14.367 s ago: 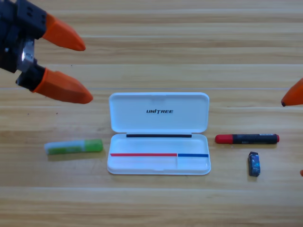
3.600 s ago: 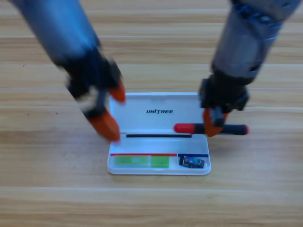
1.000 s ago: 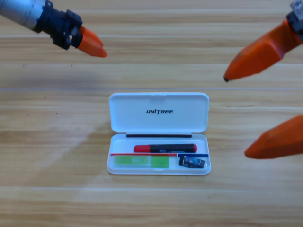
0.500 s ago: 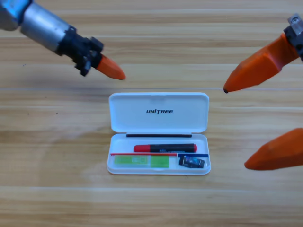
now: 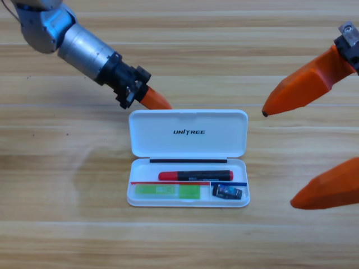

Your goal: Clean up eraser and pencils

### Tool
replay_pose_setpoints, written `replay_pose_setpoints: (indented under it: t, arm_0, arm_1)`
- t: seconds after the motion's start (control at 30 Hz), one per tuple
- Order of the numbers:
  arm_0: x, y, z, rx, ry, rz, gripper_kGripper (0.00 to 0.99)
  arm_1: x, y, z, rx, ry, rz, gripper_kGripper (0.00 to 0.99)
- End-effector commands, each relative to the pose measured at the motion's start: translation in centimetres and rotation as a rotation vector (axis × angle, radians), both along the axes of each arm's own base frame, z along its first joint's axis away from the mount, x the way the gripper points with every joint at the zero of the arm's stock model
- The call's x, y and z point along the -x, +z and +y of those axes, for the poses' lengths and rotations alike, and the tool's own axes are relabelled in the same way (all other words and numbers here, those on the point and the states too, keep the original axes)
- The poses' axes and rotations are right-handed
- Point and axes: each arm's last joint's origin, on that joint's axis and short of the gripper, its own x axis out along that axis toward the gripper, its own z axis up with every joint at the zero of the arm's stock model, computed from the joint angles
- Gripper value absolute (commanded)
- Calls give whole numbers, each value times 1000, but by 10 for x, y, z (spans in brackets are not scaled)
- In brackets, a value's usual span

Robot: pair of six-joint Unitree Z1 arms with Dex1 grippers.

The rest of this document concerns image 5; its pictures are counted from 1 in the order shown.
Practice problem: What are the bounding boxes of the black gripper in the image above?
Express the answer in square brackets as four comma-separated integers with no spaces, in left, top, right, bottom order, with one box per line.
[96,54,173,110]
[261,20,359,118]

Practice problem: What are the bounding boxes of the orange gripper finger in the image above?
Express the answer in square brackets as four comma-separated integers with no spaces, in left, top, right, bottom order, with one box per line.
[289,156,359,211]

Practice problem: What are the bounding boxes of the red and black marker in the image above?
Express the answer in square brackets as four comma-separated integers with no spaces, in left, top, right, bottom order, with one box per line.
[158,169,234,182]

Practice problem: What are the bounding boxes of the white Unitree pencil case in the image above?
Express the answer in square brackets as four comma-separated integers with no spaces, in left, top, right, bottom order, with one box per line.
[126,109,251,208]

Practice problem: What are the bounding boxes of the dark blue eraser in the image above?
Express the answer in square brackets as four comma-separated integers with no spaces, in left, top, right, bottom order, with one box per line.
[211,184,243,200]

